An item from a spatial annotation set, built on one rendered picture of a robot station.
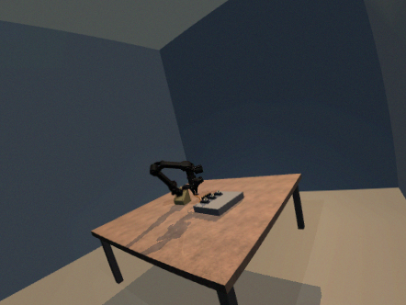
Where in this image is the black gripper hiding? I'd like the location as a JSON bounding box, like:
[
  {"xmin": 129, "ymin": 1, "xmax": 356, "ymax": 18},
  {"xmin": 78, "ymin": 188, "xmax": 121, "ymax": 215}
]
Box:
[{"xmin": 182, "ymin": 175, "xmax": 200, "ymax": 195}]

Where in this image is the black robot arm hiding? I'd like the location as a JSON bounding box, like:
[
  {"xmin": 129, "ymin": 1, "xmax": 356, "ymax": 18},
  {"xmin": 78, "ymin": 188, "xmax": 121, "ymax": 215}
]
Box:
[{"xmin": 150, "ymin": 161, "xmax": 203, "ymax": 197}]

